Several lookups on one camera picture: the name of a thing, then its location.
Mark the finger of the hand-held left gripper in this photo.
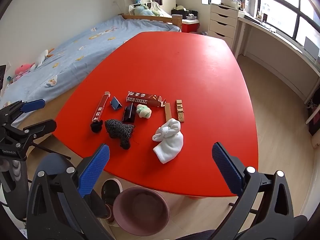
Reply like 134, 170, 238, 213
0, 99, 46, 125
1, 119, 57, 147

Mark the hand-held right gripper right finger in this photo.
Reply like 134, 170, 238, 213
211, 142, 309, 240

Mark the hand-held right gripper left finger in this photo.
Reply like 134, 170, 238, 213
26, 144, 115, 240

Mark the small black sock ball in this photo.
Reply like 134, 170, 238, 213
90, 120, 103, 133

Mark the black patterned sock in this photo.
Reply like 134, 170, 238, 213
104, 119, 135, 140

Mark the long red paper box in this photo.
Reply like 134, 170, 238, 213
90, 91, 111, 123

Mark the white sock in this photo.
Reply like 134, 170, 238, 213
152, 118, 184, 164

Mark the blue phone stand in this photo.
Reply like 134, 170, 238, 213
110, 96, 123, 111

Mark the small wooden toy block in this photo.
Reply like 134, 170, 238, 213
176, 99, 185, 122

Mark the pink plastic bin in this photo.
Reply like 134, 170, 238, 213
112, 186, 171, 236

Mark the green white sock ball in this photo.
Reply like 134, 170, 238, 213
136, 104, 152, 119

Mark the wooden strip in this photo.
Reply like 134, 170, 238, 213
164, 102, 173, 122

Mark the person's left shoe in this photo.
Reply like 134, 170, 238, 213
101, 178, 123, 205

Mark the thin black metal rod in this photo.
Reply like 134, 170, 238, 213
31, 142, 72, 159

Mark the pink plush toy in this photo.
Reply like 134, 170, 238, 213
14, 64, 34, 77

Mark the white duck plush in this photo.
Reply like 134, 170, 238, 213
30, 49, 54, 71

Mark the black binder clip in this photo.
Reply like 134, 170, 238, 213
122, 105, 137, 124

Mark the bed with blue sheet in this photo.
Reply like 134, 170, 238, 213
0, 15, 182, 128

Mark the brown printed carton box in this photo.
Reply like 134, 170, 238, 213
126, 91, 166, 108

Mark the red table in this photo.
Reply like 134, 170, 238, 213
54, 31, 259, 200

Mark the white desk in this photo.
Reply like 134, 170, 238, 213
236, 14, 320, 100

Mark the white drawer unit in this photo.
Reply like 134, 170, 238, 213
208, 4, 239, 50

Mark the red white cooler box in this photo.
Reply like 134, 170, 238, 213
182, 19, 200, 33

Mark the green plush toy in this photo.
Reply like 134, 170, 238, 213
134, 4, 160, 17

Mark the white flat box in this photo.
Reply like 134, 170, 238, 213
304, 36, 320, 60

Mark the black storage box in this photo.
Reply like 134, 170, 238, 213
171, 8, 199, 20

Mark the white storage box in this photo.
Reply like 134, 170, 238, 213
220, 0, 241, 8

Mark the wooden bed frame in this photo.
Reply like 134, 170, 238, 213
118, 13, 183, 32

